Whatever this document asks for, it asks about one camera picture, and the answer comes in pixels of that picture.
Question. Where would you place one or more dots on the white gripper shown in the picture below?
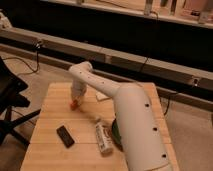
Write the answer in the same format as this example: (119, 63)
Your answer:
(78, 90)

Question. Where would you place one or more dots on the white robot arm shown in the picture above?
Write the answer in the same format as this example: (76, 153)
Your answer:
(140, 136)

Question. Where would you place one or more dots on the black rectangular remote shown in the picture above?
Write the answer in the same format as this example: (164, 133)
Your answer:
(64, 135)

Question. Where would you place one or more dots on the white tube bottle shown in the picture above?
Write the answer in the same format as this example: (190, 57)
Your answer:
(103, 137)

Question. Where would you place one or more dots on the wooden table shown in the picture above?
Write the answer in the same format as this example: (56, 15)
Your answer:
(47, 152)

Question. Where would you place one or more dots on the green bowl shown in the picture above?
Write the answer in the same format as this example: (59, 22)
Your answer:
(115, 133)

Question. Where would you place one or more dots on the black office chair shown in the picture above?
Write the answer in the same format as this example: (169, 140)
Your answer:
(10, 88)

